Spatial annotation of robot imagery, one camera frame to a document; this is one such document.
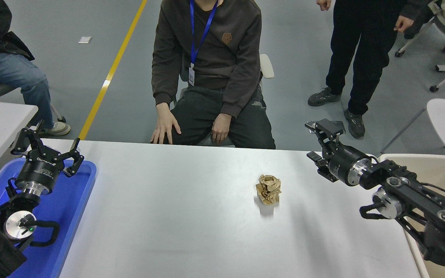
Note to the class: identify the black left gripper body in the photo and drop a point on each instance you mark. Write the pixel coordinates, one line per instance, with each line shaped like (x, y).
(41, 170)

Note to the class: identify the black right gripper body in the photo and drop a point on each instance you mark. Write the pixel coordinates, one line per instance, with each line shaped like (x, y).
(342, 164)

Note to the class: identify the tan paper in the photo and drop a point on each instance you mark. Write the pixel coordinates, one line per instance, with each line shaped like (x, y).
(269, 189)

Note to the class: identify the lanyard person's right hand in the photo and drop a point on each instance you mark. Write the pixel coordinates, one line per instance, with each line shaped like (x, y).
(166, 123)

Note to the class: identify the lanyard person's left hand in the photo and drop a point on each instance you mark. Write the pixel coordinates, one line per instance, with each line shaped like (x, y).
(220, 127)

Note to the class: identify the standing person's right hand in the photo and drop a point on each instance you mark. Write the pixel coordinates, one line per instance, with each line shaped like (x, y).
(323, 4)

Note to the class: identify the standing person's left hand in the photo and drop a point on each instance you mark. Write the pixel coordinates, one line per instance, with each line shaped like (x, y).
(404, 24)

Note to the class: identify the blue plastic tray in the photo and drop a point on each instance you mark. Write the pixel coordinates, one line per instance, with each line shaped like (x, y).
(66, 216)

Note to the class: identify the seated person in jeans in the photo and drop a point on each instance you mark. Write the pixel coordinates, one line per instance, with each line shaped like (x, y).
(10, 69)

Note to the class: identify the standing person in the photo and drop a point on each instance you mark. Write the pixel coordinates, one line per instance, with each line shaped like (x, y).
(361, 38)

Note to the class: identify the large pale bin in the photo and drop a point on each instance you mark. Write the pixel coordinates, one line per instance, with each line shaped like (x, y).
(439, 170)

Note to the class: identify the dark jacket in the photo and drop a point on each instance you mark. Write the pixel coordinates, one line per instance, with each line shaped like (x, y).
(411, 36)

